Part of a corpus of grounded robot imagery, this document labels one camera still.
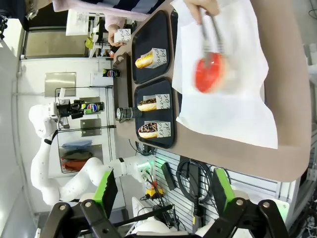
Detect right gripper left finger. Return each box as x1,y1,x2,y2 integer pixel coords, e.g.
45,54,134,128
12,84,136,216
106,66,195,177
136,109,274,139
39,169,122,238

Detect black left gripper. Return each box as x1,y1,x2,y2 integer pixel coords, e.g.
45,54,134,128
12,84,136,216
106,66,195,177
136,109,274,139
56,99,86,119

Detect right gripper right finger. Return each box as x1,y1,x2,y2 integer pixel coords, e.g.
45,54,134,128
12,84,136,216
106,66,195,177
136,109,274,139
195,167,290,238

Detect black Pepsi can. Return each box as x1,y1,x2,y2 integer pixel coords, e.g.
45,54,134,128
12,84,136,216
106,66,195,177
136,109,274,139
83,102,105,115
103,68,121,78

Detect chocolate glazed donut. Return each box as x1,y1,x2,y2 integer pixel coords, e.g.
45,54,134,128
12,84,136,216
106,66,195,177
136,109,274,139
137,97,157,112

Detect chocolate sprinkle donut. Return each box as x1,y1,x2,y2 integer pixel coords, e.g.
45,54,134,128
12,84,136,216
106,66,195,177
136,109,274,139
138,121,159,139

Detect yellow glazed donut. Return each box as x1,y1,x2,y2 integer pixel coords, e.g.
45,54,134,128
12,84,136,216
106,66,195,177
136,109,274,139
135,51,154,69

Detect printed white donut sleeve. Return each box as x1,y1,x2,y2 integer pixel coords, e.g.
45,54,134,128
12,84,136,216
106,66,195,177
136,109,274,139
143,93,171,111
146,48,168,69
146,120,171,139
113,28,132,43

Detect red glazed donut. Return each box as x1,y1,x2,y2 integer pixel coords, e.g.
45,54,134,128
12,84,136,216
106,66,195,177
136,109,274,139
193,51,233,94

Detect metal serving tongs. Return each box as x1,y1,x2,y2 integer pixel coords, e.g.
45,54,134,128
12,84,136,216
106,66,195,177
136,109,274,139
197,9,227,62

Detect person's right forearm pink sleeve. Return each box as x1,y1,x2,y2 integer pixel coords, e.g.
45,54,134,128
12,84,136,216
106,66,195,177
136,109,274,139
104,14,126,30

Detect person's right hand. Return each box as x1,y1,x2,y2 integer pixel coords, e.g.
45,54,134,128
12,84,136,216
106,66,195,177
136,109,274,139
107,24,127,48

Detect person's left hand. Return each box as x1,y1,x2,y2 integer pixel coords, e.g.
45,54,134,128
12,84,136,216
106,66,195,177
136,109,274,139
183,0,220,25

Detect white slotted panel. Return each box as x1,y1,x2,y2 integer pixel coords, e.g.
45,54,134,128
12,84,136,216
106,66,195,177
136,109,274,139
142,148,295,234

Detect folded blue cloth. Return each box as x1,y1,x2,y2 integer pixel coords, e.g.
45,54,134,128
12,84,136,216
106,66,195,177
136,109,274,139
61,140,93,150

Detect folded red cloth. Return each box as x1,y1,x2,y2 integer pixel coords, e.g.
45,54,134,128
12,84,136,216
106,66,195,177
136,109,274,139
61,160,88,172

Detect folded dark green cloth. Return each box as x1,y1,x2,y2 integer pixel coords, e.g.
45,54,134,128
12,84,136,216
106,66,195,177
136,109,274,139
61,151,94,161

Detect black patterned drink can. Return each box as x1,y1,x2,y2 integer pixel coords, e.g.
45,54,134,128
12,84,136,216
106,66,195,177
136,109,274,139
116,106,143,122

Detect brown plastic serving tray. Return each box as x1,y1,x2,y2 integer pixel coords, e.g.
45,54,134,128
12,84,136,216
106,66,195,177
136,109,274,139
112,51,133,124

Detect yellow emergency stop box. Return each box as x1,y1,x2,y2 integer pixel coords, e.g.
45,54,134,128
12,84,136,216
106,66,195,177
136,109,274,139
146,187,164,199

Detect black power adapter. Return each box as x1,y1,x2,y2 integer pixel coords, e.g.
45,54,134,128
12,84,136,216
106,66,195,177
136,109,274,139
160,161,177,191

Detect black plastic serving tray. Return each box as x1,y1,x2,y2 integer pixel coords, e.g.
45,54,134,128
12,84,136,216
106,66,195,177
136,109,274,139
134,76,177,149
131,9,172,85
170,9,184,119

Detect white paper sheet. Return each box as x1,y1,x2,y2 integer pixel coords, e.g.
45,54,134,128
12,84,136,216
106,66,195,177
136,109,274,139
169,0,279,150

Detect person in pink fleece jacket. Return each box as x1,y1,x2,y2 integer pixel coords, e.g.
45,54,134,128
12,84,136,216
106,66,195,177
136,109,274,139
51,0,174,22

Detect small metal wall plate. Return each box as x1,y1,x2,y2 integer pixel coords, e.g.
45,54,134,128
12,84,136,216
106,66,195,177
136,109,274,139
79,118,102,136

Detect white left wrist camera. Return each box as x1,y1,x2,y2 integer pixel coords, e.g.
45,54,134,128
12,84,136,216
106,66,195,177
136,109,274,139
48,102,60,119

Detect large metal wall plate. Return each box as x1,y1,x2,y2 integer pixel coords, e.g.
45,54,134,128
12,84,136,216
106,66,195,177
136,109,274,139
45,72,77,97

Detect white wall sign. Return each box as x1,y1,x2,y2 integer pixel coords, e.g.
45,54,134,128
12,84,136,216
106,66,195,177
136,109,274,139
90,71,105,87

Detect coiled black cable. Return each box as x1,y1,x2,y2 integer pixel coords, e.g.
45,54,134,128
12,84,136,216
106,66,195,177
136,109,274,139
177,158,214,204

